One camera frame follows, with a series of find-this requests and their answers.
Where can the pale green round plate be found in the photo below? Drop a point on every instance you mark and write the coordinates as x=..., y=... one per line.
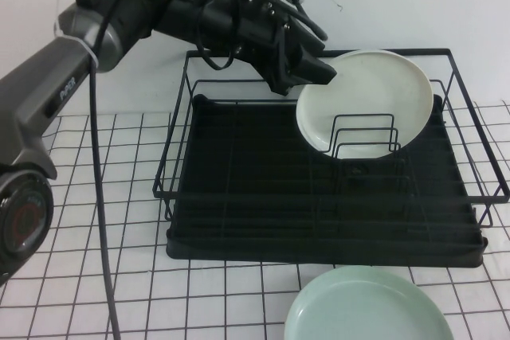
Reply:
x=358, y=308

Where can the black plastic drip tray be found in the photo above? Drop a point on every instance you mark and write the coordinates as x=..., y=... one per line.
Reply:
x=259, y=145

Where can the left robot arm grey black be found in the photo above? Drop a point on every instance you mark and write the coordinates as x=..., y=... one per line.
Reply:
x=40, y=89

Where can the white zip tie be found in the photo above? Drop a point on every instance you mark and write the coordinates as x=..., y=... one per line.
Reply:
x=89, y=55

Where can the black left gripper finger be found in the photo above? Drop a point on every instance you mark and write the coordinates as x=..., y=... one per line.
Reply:
x=287, y=87
x=315, y=69

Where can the white black-grid tablecloth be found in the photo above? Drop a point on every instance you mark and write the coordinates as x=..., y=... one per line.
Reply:
x=159, y=296

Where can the white round plate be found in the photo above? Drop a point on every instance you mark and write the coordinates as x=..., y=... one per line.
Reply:
x=370, y=93

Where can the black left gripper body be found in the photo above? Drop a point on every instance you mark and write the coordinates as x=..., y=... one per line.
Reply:
x=259, y=33

